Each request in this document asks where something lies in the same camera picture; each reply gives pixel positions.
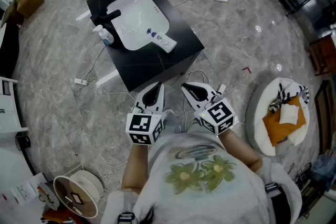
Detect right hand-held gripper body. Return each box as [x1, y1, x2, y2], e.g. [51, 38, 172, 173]
[194, 93, 236, 137]

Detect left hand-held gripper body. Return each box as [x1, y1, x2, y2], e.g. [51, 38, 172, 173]
[125, 106, 166, 145]

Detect person's left forearm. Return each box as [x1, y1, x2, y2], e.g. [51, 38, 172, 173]
[121, 142, 153, 193]

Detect person's right forearm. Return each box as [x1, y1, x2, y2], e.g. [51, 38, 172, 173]
[217, 128, 264, 173]

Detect clear soap bottle white pump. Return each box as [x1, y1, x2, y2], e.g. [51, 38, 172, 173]
[92, 24, 114, 46]

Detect person's grey trousers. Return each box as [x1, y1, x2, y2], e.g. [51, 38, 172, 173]
[163, 109, 203, 136]

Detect round white cushion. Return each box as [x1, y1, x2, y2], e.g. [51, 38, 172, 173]
[246, 77, 311, 157]

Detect black vanity cabinet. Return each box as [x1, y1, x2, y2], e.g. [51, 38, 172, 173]
[86, 0, 205, 93]

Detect orange cloth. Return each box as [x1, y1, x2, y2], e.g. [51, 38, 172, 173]
[262, 95, 307, 147]

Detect white folded cloth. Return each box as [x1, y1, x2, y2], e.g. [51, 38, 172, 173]
[279, 104, 300, 125]

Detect black white patterned cloth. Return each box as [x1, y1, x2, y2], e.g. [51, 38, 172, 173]
[268, 82, 310, 114]

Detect white round basin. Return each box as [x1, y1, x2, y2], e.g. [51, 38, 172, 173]
[69, 169, 105, 203]

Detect person's grey floral shirt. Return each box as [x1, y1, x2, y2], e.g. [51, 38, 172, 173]
[100, 130, 303, 224]

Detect white sink basin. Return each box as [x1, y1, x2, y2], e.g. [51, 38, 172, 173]
[106, 0, 171, 51]

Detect black faucet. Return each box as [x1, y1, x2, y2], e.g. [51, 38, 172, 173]
[89, 9, 122, 35]

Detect blue plastic bag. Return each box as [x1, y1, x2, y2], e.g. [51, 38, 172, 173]
[310, 154, 336, 185]

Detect brown wooden cabinet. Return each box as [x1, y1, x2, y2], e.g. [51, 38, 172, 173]
[307, 33, 336, 77]

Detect black round object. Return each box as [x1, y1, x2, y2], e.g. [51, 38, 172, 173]
[15, 135, 32, 152]

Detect white drawer cabinet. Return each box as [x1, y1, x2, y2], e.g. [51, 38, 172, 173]
[0, 76, 29, 140]

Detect white paper sheets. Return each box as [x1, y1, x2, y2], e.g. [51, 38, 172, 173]
[9, 172, 48, 206]

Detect small cardboard box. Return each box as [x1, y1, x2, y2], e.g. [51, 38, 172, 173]
[1, 0, 25, 29]

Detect black grey backpack strap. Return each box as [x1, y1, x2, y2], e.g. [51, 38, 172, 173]
[264, 182, 292, 224]
[117, 211, 136, 224]

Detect wooden frame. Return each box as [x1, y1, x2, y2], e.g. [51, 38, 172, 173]
[314, 79, 336, 156]

